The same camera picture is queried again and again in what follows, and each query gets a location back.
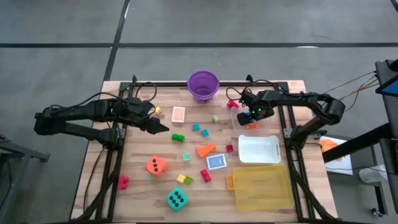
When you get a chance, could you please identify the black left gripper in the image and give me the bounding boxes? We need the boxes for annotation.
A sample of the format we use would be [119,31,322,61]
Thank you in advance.
[116,96,170,135]

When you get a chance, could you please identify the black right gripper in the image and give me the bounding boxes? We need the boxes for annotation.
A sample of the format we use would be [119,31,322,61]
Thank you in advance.
[236,89,275,126]

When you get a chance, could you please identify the orange foam die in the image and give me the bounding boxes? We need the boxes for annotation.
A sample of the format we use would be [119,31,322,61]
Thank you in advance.
[145,155,169,179]

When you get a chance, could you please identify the orange wedge toy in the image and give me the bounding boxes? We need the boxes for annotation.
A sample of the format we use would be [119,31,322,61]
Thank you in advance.
[195,143,217,159]

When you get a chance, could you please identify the pink toy block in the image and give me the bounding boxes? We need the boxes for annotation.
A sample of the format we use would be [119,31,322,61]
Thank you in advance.
[117,175,130,191]

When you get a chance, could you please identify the red stepped toy block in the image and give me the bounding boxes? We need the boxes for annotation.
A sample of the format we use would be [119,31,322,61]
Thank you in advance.
[200,168,212,184]

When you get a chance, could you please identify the teal foam die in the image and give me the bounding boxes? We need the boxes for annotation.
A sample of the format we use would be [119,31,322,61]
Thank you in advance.
[165,187,190,213]

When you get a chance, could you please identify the clear plastic bin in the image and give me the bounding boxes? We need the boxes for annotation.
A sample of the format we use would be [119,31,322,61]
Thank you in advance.
[229,105,272,138]

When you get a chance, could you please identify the white plastic bin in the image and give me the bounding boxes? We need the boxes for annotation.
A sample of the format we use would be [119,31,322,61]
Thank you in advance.
[238,134,282,165]

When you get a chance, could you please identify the purple bucket with face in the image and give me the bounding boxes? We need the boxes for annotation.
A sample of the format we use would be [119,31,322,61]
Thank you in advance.
[186,70,221,105]

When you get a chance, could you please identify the yellow translucent tray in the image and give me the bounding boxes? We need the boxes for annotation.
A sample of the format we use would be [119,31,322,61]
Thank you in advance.
[232,164,295,212]

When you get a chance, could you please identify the orange cloth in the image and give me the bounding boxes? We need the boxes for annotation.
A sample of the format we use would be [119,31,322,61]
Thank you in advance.
[320,139,343,161]

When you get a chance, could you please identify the white paper sheet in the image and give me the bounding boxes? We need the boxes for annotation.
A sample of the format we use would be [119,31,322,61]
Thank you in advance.
[318,136,354,176]

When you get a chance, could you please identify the black diagonal bar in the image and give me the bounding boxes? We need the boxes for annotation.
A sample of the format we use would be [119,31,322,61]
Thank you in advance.
[322,123,392,164]

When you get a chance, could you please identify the white rounded object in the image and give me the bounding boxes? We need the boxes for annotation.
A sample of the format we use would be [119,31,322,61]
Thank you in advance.
[358,164,387,184]

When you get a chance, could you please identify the grey metal stand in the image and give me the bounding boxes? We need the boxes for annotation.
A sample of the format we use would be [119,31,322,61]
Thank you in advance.
[0,133,50,223]

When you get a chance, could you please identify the dark grey monitor stand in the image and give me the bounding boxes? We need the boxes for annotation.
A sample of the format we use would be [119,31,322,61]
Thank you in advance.
[374,58,398,215]

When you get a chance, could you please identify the blue-screen tablet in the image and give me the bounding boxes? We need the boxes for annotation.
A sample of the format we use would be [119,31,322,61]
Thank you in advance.
[375,77,398,97]

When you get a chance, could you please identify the grey side table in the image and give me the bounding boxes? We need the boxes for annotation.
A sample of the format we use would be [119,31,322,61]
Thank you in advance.
[323,133,389,218]

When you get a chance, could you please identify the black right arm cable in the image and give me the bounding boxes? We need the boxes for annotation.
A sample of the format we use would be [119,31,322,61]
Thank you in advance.
[225,74,280,102]

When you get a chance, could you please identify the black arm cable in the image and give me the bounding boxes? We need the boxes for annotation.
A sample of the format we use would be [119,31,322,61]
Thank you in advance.
[225,74,280,102]
[49,74,158,110]

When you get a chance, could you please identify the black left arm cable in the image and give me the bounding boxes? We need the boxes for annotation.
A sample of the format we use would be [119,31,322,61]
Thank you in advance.
[49,74,158,110]

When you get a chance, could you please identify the brown cable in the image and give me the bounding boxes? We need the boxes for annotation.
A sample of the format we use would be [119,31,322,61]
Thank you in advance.
[82,144,106,214]

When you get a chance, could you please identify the thin tan cable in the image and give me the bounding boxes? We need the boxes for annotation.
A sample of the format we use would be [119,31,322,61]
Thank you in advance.
[322,70,379,95]
[343,79,379,112]

